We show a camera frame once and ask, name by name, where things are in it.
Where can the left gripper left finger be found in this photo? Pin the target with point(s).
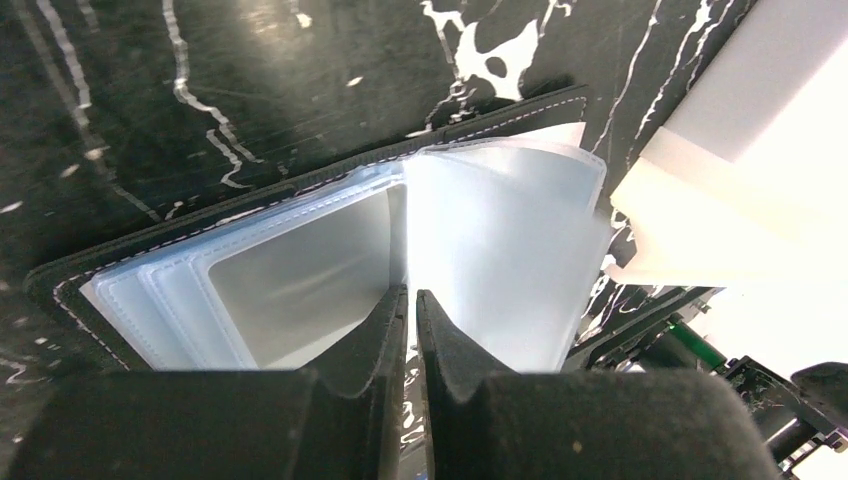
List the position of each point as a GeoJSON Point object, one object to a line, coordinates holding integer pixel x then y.
{"type": "Point", "coordinates": [337, 417]}

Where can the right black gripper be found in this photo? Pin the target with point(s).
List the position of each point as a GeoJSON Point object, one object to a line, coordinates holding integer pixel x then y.
{"type": "Point", "coordinates": [796, 415]}

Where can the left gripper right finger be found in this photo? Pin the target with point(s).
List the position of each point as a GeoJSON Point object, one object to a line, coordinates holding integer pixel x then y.
{"type": "Point", "coordinates": [487, 421]}

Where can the grey bin left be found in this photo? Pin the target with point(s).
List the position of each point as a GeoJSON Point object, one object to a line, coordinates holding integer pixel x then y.
{"type": "Point", "coordinates": [747, 180]}

